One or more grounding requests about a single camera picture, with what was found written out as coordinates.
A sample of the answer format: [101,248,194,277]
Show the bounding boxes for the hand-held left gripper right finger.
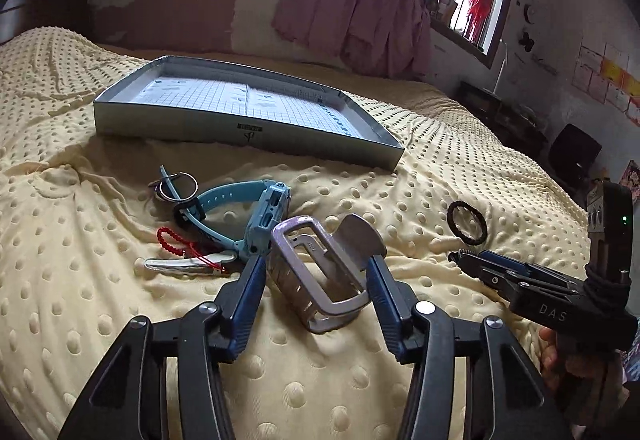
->
[366,256,576,440]

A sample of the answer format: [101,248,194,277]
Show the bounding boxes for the key rings with blue strap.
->
[150,164,201,205]

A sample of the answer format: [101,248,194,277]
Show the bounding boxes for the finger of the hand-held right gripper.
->
[447,249,551,304]
[479,250,587,294]

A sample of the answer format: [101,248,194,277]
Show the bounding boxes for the red braided cord bracelet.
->
[156,227,231,277]

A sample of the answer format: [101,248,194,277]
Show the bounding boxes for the black hair tie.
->
[446,200,488,243]

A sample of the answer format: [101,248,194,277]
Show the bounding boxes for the yellow dotted blanket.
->
[0,25,603,440]

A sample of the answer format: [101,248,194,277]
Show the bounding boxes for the silver metal clip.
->
[144,253,238,277]

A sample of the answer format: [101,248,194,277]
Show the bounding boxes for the grey shallow box tray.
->
[93,55,405,172]

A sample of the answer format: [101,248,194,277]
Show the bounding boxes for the dark wooden desk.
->
[457,80,549,162]

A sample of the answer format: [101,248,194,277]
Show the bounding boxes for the black chair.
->
[547,123,604,192]

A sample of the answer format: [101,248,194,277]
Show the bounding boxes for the paper sheets on wall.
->
[572,43,640,127]

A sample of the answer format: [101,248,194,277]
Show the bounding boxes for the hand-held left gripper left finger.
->
[57,256,268,440]

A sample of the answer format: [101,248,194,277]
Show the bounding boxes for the white desk lamp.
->
[492,40,512,96]

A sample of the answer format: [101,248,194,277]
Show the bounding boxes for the brown wooden headboard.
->
[0,0,92,46]

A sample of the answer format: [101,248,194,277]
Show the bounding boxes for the red hanging decoration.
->
[467,0,497,42]

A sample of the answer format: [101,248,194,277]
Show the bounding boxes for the light blue smartwatch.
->
[173,180,290,262]

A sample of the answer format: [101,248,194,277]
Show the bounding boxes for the pink printed picture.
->
[620,160,640,202]

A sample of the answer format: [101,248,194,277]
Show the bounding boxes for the person's right hand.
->
[538,325,632,440]

